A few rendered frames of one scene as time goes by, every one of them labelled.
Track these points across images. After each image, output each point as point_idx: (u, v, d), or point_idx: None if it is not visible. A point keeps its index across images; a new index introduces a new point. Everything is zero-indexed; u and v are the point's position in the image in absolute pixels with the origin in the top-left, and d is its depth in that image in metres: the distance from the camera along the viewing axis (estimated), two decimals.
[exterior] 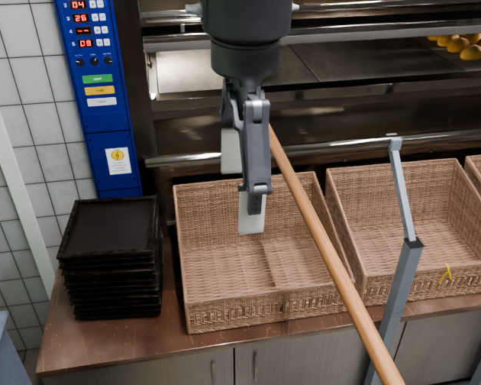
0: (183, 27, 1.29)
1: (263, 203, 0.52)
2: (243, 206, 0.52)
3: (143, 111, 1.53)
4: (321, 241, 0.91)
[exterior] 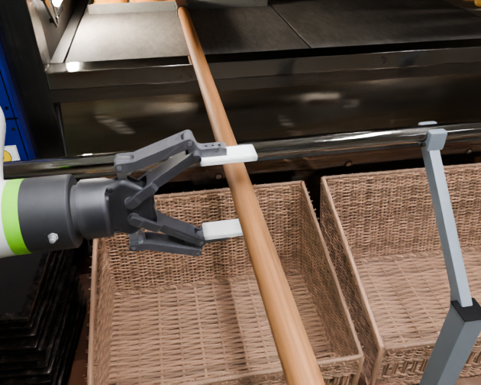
0: None
1: (224, 237, 0.62)
2: (222, 225, 0.64)
3: (37, 89, 0.99)
4: (296, 372, 0.37)
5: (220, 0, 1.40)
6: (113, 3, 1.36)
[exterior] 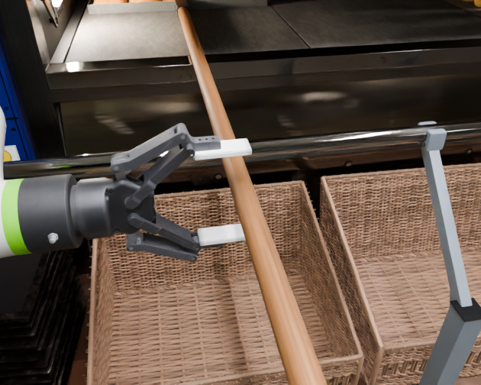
0: None
1: (218, 243, 0.62)
2: (217, 231, 0.64)
3: (37, 89, 0.99)
4: (298, 372, 0.37)
5: (219, 0, 1.40)
6: (113, 3, 1.36)
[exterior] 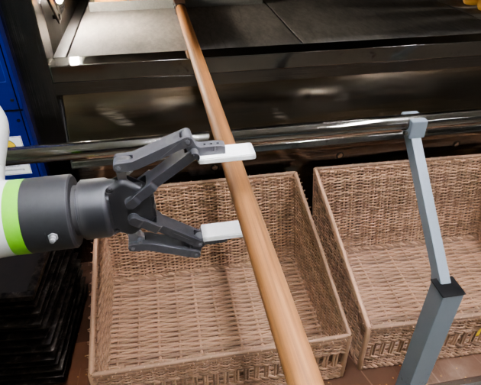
0: None
1: (222, 238, 0.62)
2: (221, 227, 0.64)
3: (41, 82, 1.04)
4: (280, 322, 0.42)
5: None
6: (113, 1, 1.41)
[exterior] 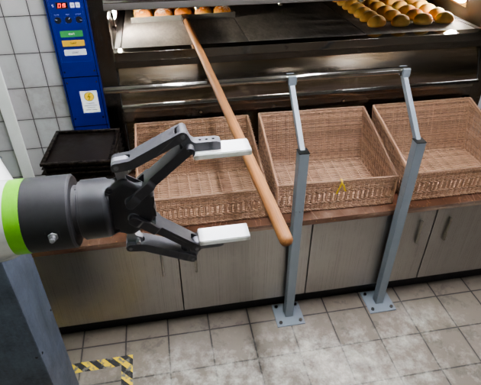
0: None
1: (218, 243, 0.62)
2: (217, 231, 0.64)
3: (108, 61, 1.98)
4: (232, 124, 1.37)
5: (207, 14, 2.40)
6: (145, 16, 2.35)
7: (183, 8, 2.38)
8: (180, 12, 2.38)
